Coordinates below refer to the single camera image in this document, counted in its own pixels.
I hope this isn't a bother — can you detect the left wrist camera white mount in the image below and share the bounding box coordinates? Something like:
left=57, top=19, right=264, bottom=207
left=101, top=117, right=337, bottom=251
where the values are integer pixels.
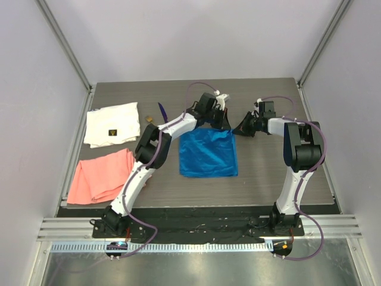
left=214, top=90, right=230, bottom=110

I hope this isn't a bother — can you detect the right aluminium frame post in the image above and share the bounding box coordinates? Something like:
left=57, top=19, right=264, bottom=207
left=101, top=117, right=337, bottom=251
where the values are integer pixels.
left=296, top=0, right=353, bottom=89

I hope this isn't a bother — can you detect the slotted cable duct rail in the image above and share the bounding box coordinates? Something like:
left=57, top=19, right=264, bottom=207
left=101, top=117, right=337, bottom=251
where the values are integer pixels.
left=50, top=241, right=273, bottom=254

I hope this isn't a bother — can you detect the purple plastic knife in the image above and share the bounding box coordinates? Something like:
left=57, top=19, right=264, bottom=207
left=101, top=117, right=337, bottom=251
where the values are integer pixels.
left=158, top=102, right=168, bottom=123

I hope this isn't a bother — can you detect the blue cloth napkin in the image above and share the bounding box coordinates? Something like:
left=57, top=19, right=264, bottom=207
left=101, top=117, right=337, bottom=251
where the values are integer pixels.
left=179, top=128, right=238, bottom=178

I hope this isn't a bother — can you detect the left aluminium frame post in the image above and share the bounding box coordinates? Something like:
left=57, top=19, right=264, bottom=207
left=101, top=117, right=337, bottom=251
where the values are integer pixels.
left=35, top=0, right=93, bottom=92

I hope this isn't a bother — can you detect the horizontal aluminium frame rail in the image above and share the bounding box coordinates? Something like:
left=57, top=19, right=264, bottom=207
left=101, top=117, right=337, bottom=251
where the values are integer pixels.
left=37, top=214, right=362, bottom=244

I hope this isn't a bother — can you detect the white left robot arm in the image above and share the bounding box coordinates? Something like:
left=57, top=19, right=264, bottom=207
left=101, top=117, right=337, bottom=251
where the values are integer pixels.
left=101, top=91, right=230, bottom=238

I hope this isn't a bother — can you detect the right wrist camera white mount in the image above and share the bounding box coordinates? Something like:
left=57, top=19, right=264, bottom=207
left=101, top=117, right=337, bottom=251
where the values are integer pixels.
left=254, top=98, right=262, bottom=112

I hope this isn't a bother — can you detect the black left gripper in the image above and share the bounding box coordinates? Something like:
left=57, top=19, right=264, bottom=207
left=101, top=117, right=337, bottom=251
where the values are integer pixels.
left=205, top=107, right=232, bottom=131

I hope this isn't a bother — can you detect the pink folded cloth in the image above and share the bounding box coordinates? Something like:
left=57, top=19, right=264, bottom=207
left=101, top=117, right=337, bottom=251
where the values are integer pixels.
left=67, top=148, right=135, bottom=205

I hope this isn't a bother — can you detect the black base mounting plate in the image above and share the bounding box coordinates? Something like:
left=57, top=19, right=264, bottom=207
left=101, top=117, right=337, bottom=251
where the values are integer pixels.
left=58, top=205, right=304, bottom=239

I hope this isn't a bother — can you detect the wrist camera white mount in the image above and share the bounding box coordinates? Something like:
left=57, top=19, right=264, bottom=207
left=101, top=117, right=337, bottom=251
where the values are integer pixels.
left=214, top=90, right=230, bottom=110
left=254, top=98, right=262, bottom=112

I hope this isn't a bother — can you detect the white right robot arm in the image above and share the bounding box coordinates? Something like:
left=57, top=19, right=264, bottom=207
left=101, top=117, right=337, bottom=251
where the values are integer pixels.
left=233, top=99, right=326, bottom=235

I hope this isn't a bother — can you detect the white folded cloth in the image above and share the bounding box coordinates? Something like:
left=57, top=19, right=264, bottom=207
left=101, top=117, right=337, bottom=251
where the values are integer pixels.
left=83, top=102, right=140, bottom=148

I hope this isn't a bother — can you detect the aluminium frame post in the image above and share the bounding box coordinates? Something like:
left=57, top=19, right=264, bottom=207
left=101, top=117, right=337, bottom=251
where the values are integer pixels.
left=296, top=0, right=353, bottom=89
left=35, top=0, right=93, bottom=92

